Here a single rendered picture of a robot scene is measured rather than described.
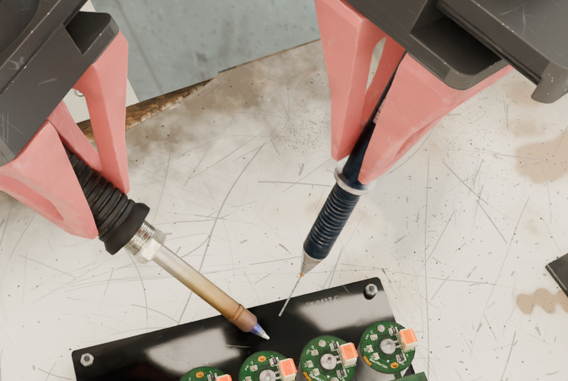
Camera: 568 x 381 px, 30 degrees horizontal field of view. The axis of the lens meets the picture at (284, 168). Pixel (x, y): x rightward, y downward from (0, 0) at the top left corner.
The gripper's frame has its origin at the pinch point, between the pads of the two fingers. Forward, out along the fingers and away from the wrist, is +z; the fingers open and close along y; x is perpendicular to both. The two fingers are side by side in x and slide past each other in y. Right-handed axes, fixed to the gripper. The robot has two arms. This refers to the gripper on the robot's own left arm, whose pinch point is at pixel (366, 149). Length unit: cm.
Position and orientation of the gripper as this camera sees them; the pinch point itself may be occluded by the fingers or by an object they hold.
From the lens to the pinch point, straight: 37.9
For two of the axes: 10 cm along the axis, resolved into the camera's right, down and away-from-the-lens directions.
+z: -3.3, 6.8, 6.5
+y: 7.1, 6.4, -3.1
